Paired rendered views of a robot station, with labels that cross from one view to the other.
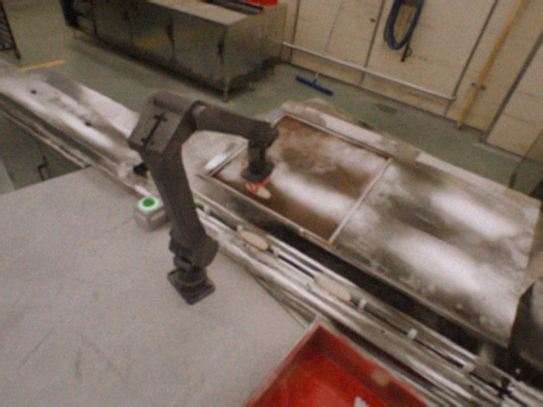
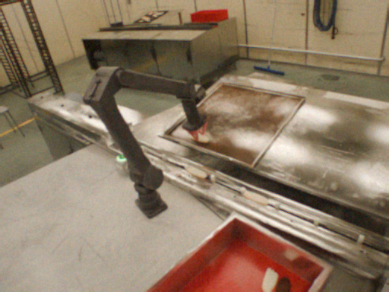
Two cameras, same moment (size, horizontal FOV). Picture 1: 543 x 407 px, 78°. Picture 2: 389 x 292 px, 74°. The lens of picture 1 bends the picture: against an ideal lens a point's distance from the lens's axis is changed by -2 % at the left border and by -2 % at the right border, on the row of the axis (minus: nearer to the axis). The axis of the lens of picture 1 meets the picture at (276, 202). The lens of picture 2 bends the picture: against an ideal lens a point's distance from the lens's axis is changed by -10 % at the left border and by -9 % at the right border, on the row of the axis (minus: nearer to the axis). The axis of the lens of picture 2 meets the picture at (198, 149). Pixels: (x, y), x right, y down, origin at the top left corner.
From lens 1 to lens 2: 29 cm
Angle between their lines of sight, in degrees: 15
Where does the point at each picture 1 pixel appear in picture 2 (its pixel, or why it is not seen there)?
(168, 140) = (102, 92)
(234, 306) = (180, 217)
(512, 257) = not seen: outside the picture
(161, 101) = (99, 73)
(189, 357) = (147, 249)
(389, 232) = (300, 150)
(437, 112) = (372, 73)
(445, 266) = (345, 168)
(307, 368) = (232, 252)
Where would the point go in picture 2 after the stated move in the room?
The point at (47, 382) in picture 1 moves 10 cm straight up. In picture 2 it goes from (63, 263) to (50, 244)
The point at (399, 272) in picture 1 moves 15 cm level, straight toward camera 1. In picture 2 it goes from (307, 179) to (286, 204)
